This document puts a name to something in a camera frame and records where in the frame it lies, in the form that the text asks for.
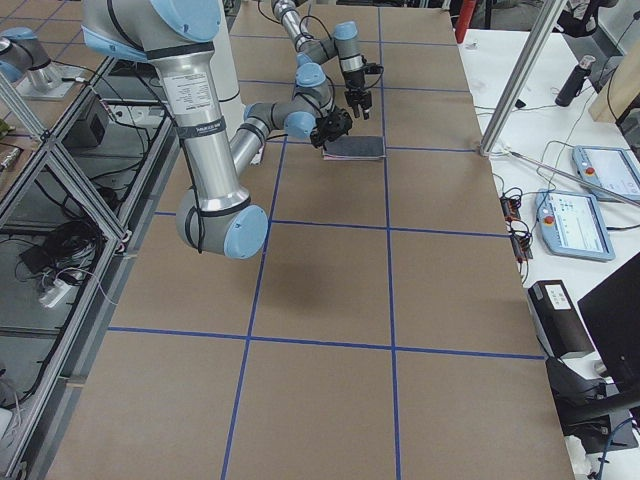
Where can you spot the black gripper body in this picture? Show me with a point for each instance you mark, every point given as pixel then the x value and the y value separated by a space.
pixel 355 83
pixel 331 126

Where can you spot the pink towel with grey back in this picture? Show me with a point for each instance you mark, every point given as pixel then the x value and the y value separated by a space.
pixel 355 148

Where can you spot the red cylinder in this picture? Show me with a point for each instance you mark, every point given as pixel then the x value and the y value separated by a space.
pixel 464 19

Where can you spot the black water bottle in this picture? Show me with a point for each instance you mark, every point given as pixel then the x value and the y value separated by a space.
pixel 574 83

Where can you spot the brown paper table cover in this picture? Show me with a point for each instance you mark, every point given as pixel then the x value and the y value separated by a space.
pixel 382 333

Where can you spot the near teach pendant tablet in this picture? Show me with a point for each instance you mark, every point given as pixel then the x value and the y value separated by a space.
pixel 571 225

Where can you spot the teach pendant tablet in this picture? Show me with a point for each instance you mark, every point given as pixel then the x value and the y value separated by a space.
pixel 571 225
pixel 610 168

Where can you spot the far teach pendant tablet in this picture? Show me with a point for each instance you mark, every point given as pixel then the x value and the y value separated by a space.
pixel 610 168

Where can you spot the black box with white label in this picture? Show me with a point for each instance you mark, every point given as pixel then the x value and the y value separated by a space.
pixel 557 321

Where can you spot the black monitor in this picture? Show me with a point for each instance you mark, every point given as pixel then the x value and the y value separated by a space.
pixel 610 312

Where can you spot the white power strip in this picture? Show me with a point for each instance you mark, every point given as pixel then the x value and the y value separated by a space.
pixel 55 293

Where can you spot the aluminium frame post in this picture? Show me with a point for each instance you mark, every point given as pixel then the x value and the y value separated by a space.
pixel 533 46

